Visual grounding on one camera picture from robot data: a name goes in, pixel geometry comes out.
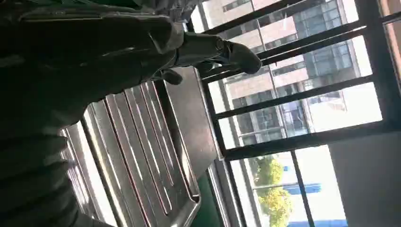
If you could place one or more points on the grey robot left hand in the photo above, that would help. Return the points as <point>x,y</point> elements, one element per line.
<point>94,53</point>

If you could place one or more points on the ribbed steel tray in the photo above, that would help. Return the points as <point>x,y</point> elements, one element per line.
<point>147,141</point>

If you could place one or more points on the ribbed grey left arm sleeve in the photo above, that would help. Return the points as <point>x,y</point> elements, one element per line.
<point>31,181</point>

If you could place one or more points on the green mat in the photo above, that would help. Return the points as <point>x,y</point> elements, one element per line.
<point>205,203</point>

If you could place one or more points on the black window frame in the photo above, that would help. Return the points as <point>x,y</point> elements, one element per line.
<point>313,94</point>

